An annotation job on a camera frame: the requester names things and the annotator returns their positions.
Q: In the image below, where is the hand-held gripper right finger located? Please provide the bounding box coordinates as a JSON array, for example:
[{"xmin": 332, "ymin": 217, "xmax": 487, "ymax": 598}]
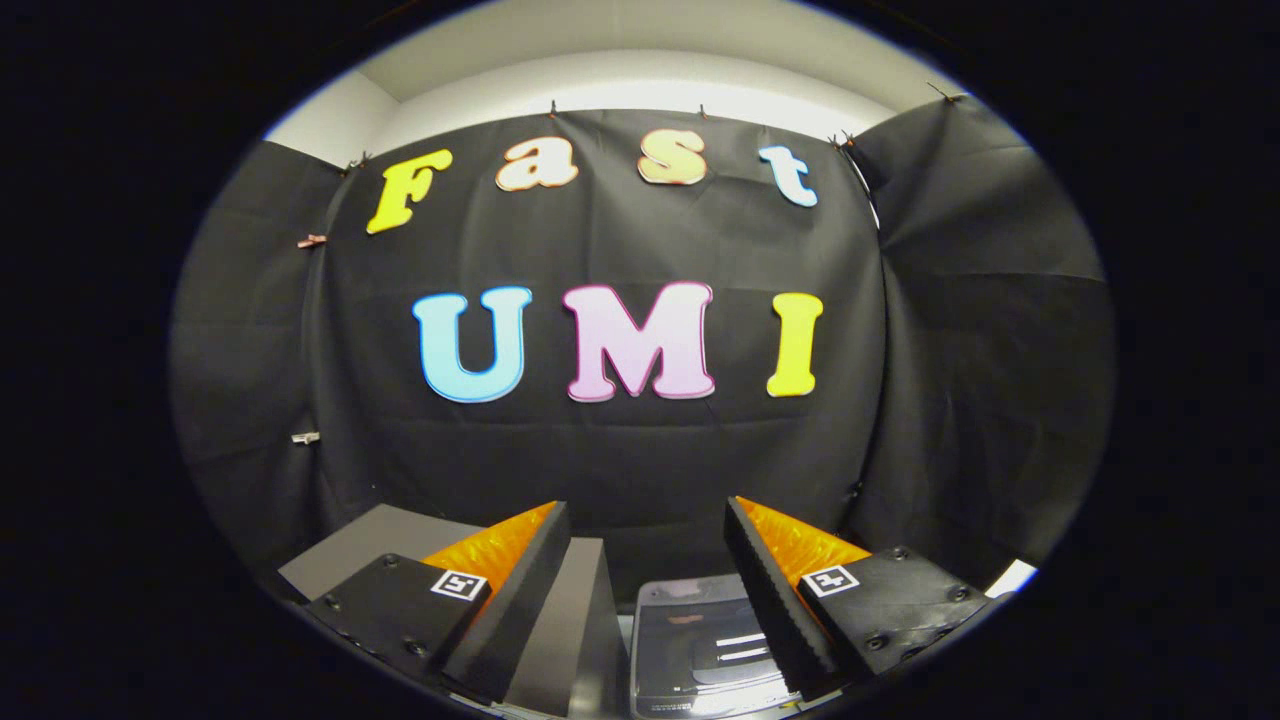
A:
[{"xmin": 722, "ymin": 495, "xmax": 1014, "ymax": 701}]

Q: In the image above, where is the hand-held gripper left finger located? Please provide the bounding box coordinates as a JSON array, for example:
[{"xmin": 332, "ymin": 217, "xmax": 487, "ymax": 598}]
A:
[{"xmin": 305, "ymin": 500, "xmax": 574, "ymax": 705}]

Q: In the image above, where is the grey washing machine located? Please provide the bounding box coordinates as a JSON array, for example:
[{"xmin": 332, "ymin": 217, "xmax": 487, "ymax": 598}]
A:
[{"xmin": 628, "ymin": 573, "xmax": 807, "ymax": 720}]

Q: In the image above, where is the row of black clips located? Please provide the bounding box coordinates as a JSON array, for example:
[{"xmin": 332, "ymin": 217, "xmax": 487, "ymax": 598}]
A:
[{"xmin": 345, "ymin": 83, "xmax": 967, "ymax": 173}]

